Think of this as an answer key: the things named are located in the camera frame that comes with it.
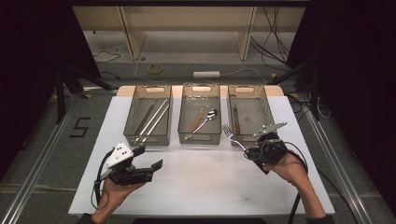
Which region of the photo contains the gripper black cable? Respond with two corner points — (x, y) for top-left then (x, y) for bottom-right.
(90, 148), (114, 210)
(257, 138), (310, 224)

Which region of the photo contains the white power strip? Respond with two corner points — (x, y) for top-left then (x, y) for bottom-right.
(192, 70), (221, 78)

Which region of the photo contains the amber plastic spoon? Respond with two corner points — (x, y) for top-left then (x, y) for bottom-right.
(191, 106), (206, 133)

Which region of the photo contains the metal fork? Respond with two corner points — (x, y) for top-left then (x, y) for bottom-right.
(221, 123), (250, 153)

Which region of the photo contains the black metal stand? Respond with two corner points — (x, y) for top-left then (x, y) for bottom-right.
(54, 63), (114, 124)
(270, 55), (322, 120)

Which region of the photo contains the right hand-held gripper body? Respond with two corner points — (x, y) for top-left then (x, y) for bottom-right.
(252, 121), (290, 175)

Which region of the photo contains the metal floor rail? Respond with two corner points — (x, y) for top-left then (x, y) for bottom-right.
(0, 92), (80, 224)
(297, 92), (375, 224)

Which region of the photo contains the white table cover sheet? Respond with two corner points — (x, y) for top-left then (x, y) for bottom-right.
(67, 94), (336, 217)

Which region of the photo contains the person's left hand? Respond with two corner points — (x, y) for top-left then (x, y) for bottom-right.
(101, 166), (147, 217)

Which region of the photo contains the beige wooden desk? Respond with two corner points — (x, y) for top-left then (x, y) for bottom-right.
(71, 6), (306, 62)

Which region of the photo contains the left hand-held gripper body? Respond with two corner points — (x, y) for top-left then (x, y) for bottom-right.
(103, 142), (154, 187)

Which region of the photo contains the thin black cable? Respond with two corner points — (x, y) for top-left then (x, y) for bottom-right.
(92, 50), (121, 80)

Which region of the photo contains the wooden table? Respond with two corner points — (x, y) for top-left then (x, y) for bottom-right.
(116, 85), (285, 98)

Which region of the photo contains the yellow tape roll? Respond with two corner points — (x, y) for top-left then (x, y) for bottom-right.
(147, 63), (163, 75)

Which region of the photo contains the grey transparent bin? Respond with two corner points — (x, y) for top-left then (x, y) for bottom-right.
(122, 84), (173, 147)
(177, 83), (222, 146)
(227, 84), (278, 147)

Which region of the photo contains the metal spoon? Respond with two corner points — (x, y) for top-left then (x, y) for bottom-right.
(184, 108), (219, 141)

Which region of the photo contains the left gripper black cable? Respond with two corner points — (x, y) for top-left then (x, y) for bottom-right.
(90, 148), (114, 210)

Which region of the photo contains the wooden handled knife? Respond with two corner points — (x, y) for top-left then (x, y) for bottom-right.
(233, 104), (242, 135)

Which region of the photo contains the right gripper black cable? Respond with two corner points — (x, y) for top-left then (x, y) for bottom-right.
(257, 138), (310, 224)

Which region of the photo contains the white cable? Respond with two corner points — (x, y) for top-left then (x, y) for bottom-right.
(134, 59), (269, 85)

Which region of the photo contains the person's right hand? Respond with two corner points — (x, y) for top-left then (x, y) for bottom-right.
(271, 150), (310, 189)

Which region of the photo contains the bundle of black cables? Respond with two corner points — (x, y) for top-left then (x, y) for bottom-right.
(250, 6), (292, 68)

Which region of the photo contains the white chopstick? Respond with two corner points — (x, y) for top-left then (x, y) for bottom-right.
(133, 98), (170, 143)
(140, 104), (171, 145)

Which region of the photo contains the thick black floor cable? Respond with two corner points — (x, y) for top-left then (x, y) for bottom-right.
(317, 169), (359, 224)

